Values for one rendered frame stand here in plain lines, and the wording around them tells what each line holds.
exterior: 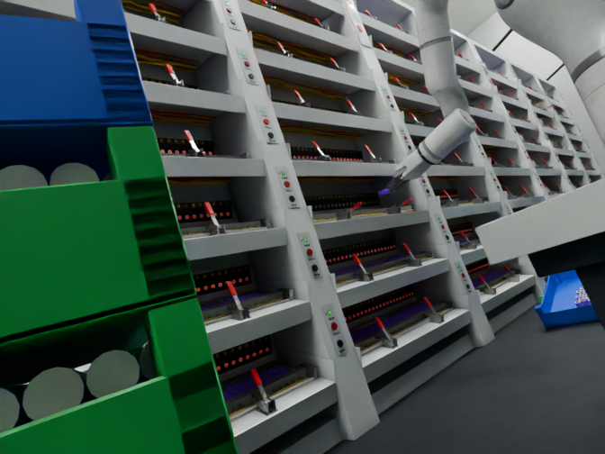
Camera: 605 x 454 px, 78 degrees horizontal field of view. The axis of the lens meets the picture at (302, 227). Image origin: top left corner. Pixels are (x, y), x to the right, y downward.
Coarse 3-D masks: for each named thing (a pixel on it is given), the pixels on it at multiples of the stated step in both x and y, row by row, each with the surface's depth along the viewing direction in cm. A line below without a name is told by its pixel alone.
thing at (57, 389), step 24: (96, 360) 14; (120, 360) 14; (144, 360) 16; (48, 384) 13; (72, 384) 13; (96, 384) 14; (120, 384) 14; (0, 408) 12; (24, 408) 13; (48, 408) 13
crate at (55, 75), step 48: (96, 0) 18; (0, 48) 15; (48, 48) 16; (96, 48) 17; (0, 96) 14; (48, 96) 15; (96, 96) 16; (144, 96) 17; (0, 144) 15; (48, 144) 16; (96, 144) 17
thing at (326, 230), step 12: (396, 204) 152; (408, 204) 146; (420, 204) 144; (372, 216) 120; (384, 216) 124; (396, 216) 128; (408, 216) 133; (420, 216) 139; (324, 228) 105; (336, 228) 108; (348, 228) 112; (360, 228) 115; (372, 228) 119; (384, 228) 123
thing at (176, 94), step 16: (144, 80) 105; (160, 80) 109; (176, 80) 92; (240, 80) 104; (160, 96) 88; (176, 96) 91; (192, 96) 94; (208, 96) 97; (224, 96) 100; (240, 96) 103; (160, 112) 99; (176, 112) 103; (192, 112) 108; (208, 112) 110; (224, 112) 112; (240, 112) 103
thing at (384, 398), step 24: (504, 312) 157; (456, 336) 137; (408, 360) 124; (432, 360) 118; (384, 384) 104; (408, 384) 107; (384, 408) 99; (288, 432) 89; (312, 432) 83; (336, 432) 87
